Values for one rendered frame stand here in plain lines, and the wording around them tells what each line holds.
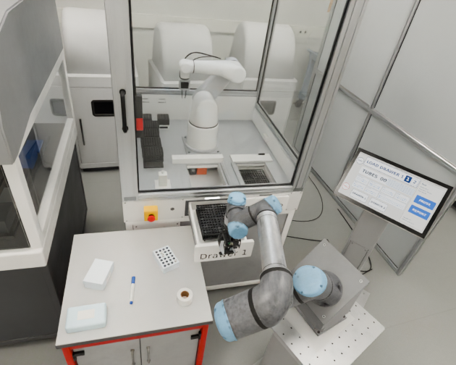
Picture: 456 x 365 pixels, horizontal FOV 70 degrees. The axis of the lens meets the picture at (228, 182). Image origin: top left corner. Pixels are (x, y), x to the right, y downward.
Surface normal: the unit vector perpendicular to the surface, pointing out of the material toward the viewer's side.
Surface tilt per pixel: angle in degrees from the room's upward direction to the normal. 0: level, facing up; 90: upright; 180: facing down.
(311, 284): 39
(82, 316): 0
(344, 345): 0
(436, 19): 90
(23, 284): 90
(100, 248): 0
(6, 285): 90
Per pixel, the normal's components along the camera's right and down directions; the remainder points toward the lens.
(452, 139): -0.95, 0.08
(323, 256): -0.52, -0.40
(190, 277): 0.13, -0.79
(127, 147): 0.23, 0.61
